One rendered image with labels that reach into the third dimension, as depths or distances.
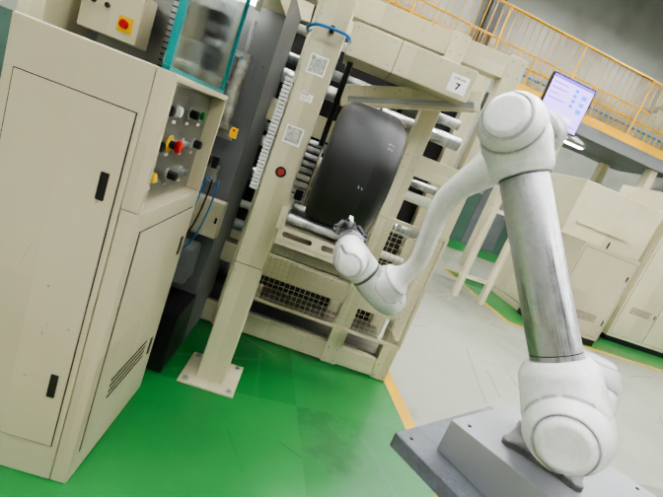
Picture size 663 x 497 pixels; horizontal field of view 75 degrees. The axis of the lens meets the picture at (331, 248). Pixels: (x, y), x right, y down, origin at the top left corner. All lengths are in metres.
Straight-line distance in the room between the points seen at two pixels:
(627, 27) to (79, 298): 13.95
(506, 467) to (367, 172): 1.06
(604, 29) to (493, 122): 13.04
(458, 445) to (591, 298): 5.39
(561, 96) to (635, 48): 8.73
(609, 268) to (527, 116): 5.57
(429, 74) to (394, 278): 1.16
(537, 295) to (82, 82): 1.14
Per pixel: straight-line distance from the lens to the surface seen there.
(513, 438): 1.20
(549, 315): 0.94
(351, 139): 1.68
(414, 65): 2.17
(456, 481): 1.15
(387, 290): 1.30
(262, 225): 1.90
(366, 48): 2.15
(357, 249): 1.24
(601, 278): 6.42
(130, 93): 1.22
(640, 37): 14.61
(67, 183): 1.30
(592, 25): 13.75
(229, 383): 2.25
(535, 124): 0.93
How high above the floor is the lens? 1.25
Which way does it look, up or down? 13 degrees down
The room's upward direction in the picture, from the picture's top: 21 degrees clockwise
